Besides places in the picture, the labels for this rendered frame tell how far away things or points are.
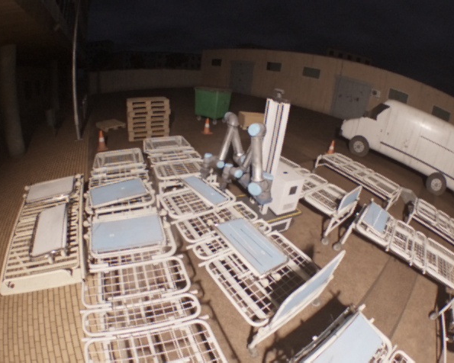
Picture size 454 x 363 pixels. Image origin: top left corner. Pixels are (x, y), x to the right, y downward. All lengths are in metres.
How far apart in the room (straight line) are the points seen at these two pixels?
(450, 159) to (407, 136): 1.85
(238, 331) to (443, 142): 7.95
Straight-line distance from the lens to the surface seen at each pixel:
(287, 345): 2.16
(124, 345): 2.11
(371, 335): 1.88
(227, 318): 2.14
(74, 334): 2.32
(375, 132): 8.39
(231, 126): 2.46
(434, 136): 8.34
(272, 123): 2.51
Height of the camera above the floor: 1.94
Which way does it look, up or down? 28 degrees down
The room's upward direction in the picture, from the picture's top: 7 degrees clockwise
